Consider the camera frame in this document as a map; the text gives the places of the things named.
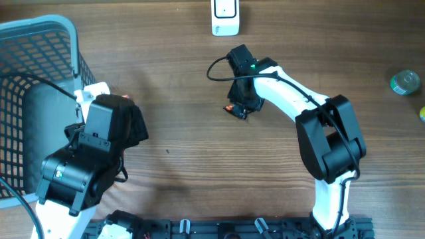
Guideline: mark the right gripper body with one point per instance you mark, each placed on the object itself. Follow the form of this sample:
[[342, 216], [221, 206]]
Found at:
[[247, 99]]

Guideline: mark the black red snack packet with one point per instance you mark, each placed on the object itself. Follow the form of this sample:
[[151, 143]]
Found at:
[[238, 110]]

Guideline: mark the silver tin can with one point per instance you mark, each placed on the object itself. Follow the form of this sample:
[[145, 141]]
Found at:
[[405, 82]]

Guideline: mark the yellow capped bottle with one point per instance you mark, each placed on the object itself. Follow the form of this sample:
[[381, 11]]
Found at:
[[422, 113]]

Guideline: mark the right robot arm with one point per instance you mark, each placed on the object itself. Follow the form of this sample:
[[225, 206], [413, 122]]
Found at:
[[330, 141]]

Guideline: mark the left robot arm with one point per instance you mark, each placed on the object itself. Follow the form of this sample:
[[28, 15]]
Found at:
[[74, 178]]

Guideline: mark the white barcode scanner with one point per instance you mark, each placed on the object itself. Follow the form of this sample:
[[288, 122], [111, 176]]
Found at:
[[225, 17]]

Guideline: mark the grey plastic mesh basket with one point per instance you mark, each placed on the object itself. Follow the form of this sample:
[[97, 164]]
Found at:
[[41, 67]]

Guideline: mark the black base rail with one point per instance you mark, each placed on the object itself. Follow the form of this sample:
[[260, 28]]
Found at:
[[285, 228]]

